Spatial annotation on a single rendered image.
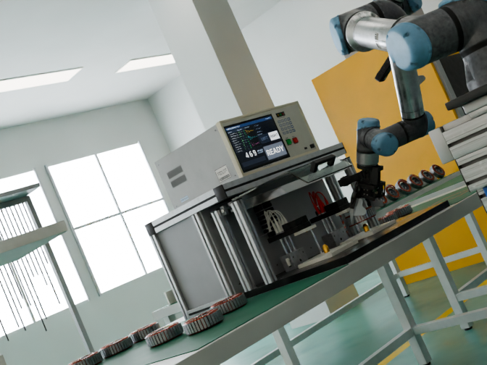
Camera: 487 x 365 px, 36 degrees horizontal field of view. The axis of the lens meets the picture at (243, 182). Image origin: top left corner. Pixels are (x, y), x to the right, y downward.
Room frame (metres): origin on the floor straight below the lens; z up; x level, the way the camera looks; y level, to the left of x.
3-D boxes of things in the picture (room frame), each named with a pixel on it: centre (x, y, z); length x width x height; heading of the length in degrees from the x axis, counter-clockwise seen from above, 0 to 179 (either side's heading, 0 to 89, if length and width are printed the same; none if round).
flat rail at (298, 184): (2.61, -0.17, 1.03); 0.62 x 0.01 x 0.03; 136
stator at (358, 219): (2.63, -0.32, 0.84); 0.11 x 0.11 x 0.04
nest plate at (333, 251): (2.46, -0.16, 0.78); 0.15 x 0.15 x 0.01; 46
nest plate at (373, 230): (2.63, -0.32, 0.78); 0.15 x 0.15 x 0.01; 46
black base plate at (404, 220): (2.55, -0.23, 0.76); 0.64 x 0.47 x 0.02; 136
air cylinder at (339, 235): (2.73, -0.22, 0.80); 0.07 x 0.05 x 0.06; 136
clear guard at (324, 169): (2.45, -0.14, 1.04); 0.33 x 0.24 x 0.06; 46
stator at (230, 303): (2.26, 0.19, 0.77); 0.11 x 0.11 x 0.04
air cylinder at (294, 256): (2.56, -0.05, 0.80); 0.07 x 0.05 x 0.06; 136
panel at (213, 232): (2.72, -0.06, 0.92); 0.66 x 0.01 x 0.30; 136
